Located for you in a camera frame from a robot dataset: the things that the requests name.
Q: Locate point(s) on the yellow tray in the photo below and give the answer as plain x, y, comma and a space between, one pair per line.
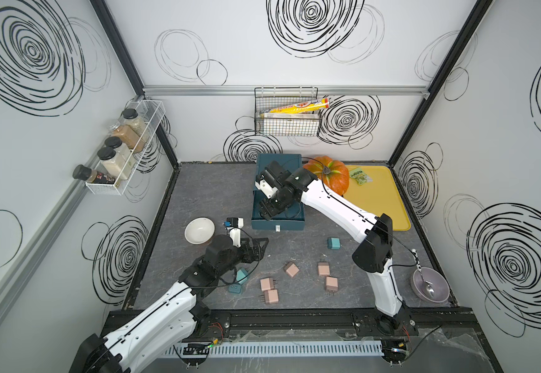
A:
378, 195

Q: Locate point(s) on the green snack packet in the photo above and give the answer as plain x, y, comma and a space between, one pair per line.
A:
359, 176

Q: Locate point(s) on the clear wall spice shelf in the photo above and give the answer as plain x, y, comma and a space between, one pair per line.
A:
135, 188

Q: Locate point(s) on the spice jar white powder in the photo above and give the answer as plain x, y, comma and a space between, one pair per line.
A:
121, 148

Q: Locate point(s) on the teal plug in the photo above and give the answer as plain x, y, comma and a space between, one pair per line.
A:
333, 243
235, 289
242, 276

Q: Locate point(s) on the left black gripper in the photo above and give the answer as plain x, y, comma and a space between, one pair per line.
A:
257, 253

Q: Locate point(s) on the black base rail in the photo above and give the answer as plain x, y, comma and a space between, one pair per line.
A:
360, 322

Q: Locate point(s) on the white bowl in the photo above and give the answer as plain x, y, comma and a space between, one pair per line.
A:
199, 231

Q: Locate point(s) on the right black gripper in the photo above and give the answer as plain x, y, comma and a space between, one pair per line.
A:
266, 211

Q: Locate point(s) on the grey cable duct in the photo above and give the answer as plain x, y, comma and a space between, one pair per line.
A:
353, 348

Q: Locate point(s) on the teal drawer cabinet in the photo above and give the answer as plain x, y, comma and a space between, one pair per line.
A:
289, 216

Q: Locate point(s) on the spice jar brown powder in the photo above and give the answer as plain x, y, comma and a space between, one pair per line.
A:
131, 130

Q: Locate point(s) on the metal spoon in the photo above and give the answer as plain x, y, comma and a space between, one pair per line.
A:
428, 286

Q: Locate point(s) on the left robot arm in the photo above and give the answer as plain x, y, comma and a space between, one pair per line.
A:
173, 317

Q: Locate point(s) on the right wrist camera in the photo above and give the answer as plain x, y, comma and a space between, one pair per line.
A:
267, 188

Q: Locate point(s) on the black wire wall basket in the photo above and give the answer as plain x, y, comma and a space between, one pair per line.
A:
277, 113

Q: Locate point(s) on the orange pumpkin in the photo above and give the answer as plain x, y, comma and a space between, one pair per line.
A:
333, 173

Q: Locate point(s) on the spice jar cream powder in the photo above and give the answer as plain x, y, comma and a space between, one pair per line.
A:
114, 163

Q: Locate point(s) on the small dark spice bottle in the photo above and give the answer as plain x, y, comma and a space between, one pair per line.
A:
88, 175

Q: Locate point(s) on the yellow snack tube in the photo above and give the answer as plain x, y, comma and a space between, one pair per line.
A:
303, 107

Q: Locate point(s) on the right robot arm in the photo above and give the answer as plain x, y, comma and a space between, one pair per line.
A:
374, 234

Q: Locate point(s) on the purple bowl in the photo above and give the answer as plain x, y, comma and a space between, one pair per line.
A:
440, 286

